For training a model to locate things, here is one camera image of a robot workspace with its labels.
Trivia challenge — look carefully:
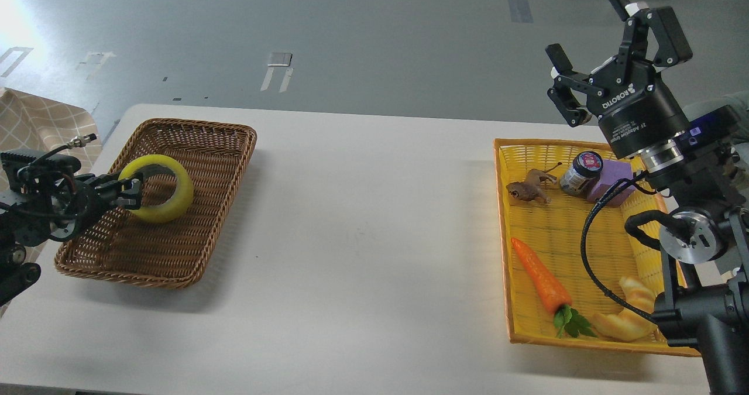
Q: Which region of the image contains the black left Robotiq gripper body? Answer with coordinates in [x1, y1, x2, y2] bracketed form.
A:
[73, 176, 105, 229]

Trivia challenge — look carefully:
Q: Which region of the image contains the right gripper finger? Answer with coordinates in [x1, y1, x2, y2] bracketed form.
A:
[545, 43, 599, 128]
[608, 0, 693, 77]

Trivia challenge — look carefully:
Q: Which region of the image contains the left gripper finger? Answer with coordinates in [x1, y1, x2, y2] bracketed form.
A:
[88, 173, 144, 192]
[94, 189, 143, 211]

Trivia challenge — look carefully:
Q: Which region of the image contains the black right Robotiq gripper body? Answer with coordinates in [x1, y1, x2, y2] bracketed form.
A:
[588, 61, 689, 159]

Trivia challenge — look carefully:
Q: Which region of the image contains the yellow tape roll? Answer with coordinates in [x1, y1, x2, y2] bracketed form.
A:
[118, 154, 194, 224]

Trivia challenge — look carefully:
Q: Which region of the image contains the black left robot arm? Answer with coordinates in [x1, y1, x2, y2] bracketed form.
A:
[1, 133, 145, 305]

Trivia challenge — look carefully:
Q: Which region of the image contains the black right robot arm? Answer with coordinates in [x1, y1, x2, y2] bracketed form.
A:
[546, 0, 748, 394]

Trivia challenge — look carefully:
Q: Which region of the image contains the brown wicker basket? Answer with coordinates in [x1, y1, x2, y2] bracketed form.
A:
[54, 118, 257, 289]

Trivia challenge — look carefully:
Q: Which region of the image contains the purple foam block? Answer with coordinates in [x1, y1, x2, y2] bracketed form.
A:
[585, 159, 633, 203]

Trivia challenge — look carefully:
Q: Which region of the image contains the small dark jar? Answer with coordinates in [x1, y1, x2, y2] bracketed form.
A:
[559, 150, 604, 197]

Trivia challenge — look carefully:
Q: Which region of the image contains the brown toy animal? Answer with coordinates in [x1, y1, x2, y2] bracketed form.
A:
[505, 162, 562, 205]

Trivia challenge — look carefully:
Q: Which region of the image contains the beige checkered cloth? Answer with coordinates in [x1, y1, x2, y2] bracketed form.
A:
[0, 87, 104, 317]

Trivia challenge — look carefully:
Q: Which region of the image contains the yellow plastic basket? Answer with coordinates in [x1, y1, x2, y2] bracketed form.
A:
[493, 138, 702, 357]

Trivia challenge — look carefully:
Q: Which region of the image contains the orange toy carrot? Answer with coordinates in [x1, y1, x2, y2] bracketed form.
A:
[510, 237, 597, 338]

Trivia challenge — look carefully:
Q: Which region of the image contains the toy croissant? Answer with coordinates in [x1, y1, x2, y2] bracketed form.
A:
[589, 277, 657, 342]

